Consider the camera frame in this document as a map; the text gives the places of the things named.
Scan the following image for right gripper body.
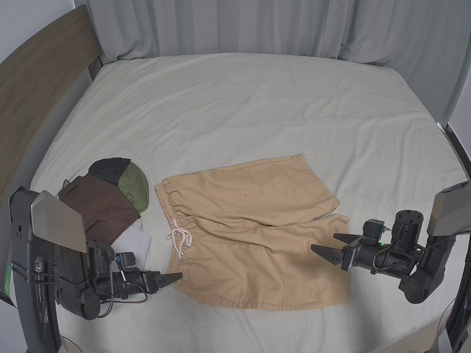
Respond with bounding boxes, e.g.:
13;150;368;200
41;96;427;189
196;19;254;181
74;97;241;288
340;242;392;273

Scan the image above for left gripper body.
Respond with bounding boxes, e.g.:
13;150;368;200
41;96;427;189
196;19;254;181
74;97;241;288
110;269;159;298

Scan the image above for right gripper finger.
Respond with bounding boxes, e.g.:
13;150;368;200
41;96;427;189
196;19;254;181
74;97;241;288
311;244;345;267
333;233;365;248

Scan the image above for beige drawstring shorts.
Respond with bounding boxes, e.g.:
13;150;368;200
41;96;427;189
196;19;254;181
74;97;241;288
154;153;350;310

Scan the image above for white garment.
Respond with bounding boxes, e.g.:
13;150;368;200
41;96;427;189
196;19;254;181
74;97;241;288
110;217;153;271

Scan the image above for dark brown garment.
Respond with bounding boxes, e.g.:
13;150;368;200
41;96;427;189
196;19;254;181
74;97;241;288
58;175;142;243

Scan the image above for green garment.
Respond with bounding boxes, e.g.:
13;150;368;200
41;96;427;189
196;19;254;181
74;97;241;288
118;161;150;214

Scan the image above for black garment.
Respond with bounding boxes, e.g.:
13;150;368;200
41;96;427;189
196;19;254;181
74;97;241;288
88;157;132;187

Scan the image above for pale grey curtain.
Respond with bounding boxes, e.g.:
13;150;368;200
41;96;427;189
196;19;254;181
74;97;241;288
70;0;344;65
324;0;471;126

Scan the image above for black cable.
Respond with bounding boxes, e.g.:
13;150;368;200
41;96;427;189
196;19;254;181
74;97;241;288
97;293;148;319

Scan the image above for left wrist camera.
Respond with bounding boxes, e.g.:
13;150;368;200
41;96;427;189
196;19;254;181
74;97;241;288
115;252;137;273

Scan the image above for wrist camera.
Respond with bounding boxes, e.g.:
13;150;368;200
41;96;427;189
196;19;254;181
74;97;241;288
115;252;137;273
362;218;388;242

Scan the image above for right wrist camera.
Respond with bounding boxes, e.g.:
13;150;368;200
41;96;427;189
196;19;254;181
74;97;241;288
362;218;388;242

